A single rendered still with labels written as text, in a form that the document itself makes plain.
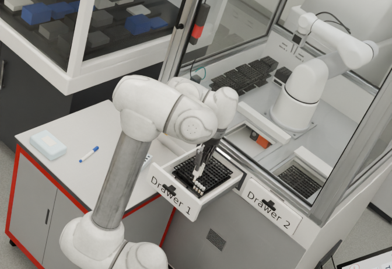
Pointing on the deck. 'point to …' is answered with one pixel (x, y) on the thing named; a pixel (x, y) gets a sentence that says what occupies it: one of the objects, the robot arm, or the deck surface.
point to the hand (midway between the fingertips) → (198, 168)
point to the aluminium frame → (356, 154)
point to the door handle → (182, 10)
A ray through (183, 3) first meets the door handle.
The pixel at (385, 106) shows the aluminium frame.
